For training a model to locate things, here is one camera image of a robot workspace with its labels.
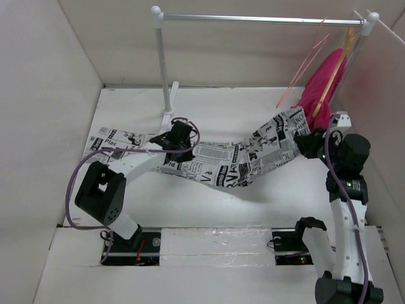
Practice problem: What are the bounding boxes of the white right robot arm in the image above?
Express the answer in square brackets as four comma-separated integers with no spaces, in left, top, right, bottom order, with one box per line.
[292,129,384,303]

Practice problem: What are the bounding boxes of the pink garment on hanger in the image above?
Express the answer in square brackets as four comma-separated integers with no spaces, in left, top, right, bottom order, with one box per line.
[293,48,347,131]

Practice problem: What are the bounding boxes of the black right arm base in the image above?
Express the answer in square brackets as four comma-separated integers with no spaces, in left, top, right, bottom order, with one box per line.
[267,229,313,266]

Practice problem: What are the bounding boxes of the wooden hanger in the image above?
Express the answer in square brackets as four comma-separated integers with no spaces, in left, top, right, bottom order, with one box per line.
[312,27,356,118]

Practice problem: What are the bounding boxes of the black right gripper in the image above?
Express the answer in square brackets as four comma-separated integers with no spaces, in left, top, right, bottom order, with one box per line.
[296,127,343,170]

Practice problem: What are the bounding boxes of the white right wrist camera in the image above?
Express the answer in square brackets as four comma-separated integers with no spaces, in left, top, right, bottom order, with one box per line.
[332,111,352,133]

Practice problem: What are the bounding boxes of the pink wire hanger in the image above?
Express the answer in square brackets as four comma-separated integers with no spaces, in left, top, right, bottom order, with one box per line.
[276,18,330,108]

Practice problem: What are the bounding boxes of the newspaper print trousers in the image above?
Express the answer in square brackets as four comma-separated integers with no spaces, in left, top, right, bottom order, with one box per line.
[82,107,310,187]

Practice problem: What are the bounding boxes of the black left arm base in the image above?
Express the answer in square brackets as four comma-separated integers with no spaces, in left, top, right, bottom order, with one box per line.
[100,228,162,267]

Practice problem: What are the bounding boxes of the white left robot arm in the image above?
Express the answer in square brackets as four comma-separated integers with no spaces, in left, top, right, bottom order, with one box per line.
[74,117,201,251]

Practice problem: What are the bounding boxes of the white clothes rack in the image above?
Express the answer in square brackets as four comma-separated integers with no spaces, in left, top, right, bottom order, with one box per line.
[151,5,380,132]

